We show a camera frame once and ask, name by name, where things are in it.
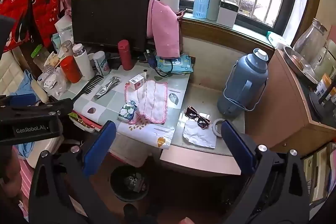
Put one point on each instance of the red canister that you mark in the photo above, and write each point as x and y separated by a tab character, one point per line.
71	70

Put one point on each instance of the black trash bin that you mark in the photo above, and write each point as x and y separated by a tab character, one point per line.
115	187

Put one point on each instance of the blue wet wipes packet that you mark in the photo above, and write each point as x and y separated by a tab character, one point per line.
181	64

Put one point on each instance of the blue thermos flask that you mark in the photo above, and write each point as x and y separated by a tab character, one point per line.
244	82

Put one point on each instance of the beige bottle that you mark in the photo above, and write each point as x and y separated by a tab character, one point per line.
67	47

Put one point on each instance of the white green packet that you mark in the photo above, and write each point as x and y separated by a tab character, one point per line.
64	28

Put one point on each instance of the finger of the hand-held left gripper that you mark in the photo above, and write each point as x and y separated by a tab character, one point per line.
22	100
59	106

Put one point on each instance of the white box device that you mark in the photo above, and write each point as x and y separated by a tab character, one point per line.
226	16

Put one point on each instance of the clear jar with green lid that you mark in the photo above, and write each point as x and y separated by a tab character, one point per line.
39	58

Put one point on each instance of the pale green tumbler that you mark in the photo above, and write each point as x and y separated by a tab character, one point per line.
214	3

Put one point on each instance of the white tape roll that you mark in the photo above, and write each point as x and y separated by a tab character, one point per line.
215	129

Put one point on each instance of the white drawer unit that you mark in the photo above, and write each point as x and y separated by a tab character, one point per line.
319	169

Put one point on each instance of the pink striped cloth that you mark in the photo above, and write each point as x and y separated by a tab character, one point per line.
25	179

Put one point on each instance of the metal tray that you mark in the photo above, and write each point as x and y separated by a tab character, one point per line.
296	66

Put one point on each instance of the black comb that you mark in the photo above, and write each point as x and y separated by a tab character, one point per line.
90	84

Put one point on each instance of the white cushioned chair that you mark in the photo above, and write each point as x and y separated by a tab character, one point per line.
8	74

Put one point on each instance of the dark sunglasses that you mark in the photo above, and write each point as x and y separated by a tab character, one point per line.
200	121

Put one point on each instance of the black monitor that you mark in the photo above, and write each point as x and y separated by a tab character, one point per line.
110	19

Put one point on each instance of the white paper sheet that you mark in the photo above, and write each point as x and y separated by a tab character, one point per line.
199	136

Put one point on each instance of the blue cloth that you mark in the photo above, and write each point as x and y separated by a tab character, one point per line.
26	85

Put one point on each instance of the glass jar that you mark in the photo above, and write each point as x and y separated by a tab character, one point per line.
309	43

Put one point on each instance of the white thermos bottle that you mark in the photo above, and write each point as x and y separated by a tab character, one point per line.
83	66

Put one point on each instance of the pale green kettle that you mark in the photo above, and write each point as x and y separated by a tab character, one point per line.
328	64

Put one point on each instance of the red thermos bottle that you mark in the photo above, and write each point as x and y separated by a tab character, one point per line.
125	56

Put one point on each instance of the clear plastic bag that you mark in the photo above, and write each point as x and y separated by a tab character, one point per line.
56	85

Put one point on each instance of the white cloth with pink edge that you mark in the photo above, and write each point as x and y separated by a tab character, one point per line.
152	100

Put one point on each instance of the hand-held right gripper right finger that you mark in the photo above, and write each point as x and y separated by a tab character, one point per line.
237	145

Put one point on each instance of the small white pink box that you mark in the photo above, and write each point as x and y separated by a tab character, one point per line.
136	81

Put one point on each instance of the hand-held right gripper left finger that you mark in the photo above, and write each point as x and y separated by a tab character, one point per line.
101	145

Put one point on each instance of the jar with orange lid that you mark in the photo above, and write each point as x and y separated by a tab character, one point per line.
323	87

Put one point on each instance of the wooden cabinet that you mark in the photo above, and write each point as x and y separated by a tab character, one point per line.
283	108

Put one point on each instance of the floral tissue packet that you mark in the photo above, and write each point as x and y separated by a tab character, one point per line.
127	111

